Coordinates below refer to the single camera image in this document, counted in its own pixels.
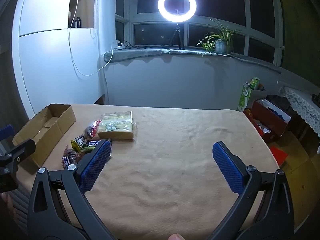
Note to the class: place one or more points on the person's left forearm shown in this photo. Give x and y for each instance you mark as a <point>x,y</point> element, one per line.
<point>5,210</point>

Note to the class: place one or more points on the tan table cloth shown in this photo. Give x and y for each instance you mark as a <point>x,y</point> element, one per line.
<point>162,155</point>

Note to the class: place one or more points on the black patterned snack packet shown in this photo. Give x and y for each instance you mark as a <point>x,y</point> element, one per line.
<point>81,140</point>

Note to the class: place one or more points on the red paper sheet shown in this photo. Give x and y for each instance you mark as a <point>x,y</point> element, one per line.
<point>278,155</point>

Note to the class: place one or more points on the potted spider plant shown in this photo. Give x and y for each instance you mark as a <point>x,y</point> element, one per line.
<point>221,42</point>

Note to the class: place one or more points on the large yellow biscuit packet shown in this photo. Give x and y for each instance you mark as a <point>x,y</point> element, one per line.
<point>117,126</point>

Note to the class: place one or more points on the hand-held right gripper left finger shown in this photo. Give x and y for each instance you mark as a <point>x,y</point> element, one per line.
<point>96,165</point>

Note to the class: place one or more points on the wooden shelf niche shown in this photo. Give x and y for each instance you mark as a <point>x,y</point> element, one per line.
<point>86,2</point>

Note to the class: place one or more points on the white lace cloth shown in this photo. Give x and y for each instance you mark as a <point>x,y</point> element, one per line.
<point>303,107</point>

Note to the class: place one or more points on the window with white frame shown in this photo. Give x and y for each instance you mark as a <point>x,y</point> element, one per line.
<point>200,21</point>

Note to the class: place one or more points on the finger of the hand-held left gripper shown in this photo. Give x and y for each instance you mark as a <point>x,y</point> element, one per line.
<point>21,150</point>
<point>5,132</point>

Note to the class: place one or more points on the brown cardboard box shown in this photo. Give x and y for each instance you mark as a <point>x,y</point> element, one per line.
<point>45,130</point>

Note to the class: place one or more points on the black tripod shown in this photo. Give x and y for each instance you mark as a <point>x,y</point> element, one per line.
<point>176,37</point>

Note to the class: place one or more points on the green carton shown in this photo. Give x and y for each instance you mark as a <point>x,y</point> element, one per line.
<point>246,97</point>

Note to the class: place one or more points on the grey window sill cushion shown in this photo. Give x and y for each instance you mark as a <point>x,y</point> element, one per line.
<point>132,55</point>

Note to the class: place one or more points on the dark cake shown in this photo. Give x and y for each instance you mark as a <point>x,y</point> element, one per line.
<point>91,130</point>

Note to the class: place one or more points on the yellow candy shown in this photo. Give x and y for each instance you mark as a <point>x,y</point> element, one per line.
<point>74,144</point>

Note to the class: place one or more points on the striped grey clothing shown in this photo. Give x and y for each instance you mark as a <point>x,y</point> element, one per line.
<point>21,210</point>

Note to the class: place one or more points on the white wardrobe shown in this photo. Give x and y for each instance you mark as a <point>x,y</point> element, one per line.
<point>50,67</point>

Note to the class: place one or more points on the red box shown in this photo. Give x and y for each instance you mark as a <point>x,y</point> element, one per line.
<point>270,122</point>

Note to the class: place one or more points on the Snickers bar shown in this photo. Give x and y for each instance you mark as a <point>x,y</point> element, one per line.
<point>95,143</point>

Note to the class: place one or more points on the blue chocolate bar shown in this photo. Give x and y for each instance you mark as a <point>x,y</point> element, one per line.
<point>66,160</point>

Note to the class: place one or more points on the white power strip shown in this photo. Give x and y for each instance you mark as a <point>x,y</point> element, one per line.
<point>121,45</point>

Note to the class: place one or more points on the long grey sill cushion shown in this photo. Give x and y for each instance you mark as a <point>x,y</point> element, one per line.
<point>200,52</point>

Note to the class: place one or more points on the person's right hand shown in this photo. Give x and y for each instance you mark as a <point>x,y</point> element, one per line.
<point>176,237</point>

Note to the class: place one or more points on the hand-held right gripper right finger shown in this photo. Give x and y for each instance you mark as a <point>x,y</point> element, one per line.
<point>227,167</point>

